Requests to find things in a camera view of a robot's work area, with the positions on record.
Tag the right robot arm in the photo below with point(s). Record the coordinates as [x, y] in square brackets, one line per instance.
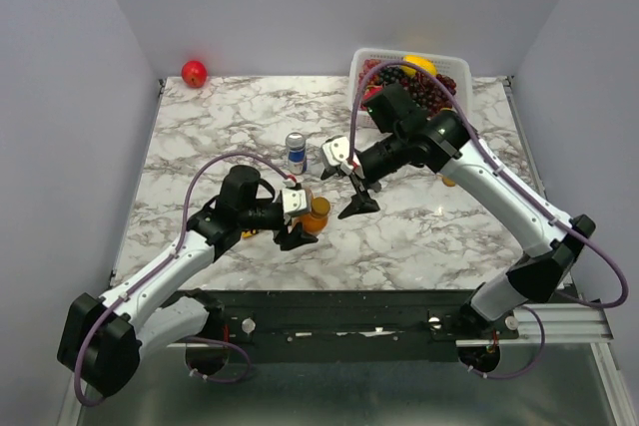
[551, 239]

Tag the white plastic fruit basket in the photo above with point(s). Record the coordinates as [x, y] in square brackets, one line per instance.
[455, 68]

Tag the red dragon fruit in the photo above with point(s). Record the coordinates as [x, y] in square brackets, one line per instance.
[370, 92]

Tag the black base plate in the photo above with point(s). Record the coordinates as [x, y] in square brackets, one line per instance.
[333, 326]

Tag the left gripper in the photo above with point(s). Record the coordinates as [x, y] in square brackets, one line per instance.
[297, 237]

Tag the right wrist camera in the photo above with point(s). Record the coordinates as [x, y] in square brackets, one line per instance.
[335, 151]

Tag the light red grape bunch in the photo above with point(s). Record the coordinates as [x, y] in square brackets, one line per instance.
[376, 80]

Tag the blue energy can left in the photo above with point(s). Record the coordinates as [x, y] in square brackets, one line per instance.
[296, 144]

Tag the aluminium rail frame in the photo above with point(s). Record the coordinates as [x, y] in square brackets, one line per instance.
[573, 323]

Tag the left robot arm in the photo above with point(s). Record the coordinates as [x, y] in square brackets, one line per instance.
[104, 338]

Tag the black grape bunch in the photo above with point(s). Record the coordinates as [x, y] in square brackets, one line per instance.
[391, 75]

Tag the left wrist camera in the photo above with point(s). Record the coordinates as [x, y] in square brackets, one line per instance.
[294, 202]

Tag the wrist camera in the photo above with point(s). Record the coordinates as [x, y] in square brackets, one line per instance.
[335, 151]
[294, 202]

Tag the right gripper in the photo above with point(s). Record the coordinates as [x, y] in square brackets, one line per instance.
[360, 202]

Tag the dark red grape bunch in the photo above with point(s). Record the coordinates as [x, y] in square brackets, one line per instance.
[428, 95]

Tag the red apple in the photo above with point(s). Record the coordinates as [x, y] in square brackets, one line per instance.
[194, 73]

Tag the orange juice bottle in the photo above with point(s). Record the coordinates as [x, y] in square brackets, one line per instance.
[309, 194]
[313, 224]

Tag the gold bottle cap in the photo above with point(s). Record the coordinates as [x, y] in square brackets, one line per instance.
[320, 207]
[448, 182]

